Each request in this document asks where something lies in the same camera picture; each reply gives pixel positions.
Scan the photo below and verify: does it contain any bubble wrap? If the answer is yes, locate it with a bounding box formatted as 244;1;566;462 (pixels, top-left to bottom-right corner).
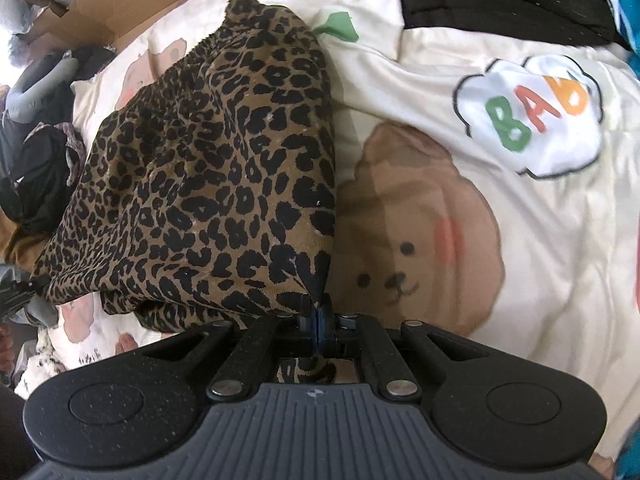
0;0;52;37

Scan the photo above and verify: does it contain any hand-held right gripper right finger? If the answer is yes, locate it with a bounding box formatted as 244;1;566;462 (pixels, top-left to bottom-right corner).
317;293;493;402

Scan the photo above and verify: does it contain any floral patterned cloth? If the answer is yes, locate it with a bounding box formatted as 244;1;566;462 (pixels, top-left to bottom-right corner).
25;120;87;188

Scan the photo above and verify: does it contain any black speckled white cloth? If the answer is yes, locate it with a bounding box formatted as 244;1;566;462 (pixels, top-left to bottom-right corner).
17;342;68;398

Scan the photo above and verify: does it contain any leopard print garment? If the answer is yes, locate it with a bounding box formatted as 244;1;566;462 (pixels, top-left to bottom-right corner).
30;0;361;386

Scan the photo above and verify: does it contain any cream bear printed blanket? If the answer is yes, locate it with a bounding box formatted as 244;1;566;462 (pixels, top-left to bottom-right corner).
15;0;640;480

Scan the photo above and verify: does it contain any pile of dark clothes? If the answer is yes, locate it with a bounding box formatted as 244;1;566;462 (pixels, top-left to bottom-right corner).
0;45;117;238

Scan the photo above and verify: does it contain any brown cloth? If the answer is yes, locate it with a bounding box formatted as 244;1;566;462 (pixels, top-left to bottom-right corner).
0;209;57;267

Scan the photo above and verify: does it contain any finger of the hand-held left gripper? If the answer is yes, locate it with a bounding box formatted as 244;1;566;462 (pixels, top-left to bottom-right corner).
0;279;48;321

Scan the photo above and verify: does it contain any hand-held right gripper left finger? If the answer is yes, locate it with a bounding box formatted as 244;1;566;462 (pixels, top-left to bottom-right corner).
142;299;318;402

